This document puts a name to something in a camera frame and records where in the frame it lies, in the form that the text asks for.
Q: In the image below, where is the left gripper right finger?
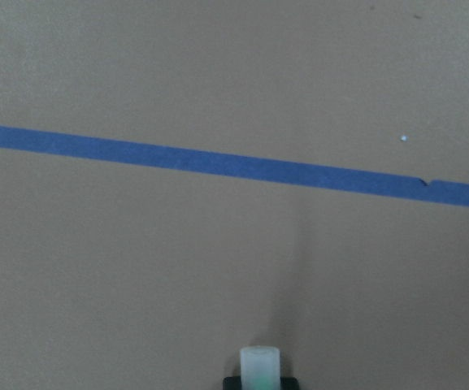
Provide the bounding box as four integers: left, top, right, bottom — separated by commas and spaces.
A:
280, 377, 298, 390

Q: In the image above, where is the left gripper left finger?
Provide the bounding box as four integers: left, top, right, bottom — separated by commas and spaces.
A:
222, 376, 242, 390

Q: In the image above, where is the green highlighter pen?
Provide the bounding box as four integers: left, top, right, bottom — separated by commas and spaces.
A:
240, 345, 280, 390

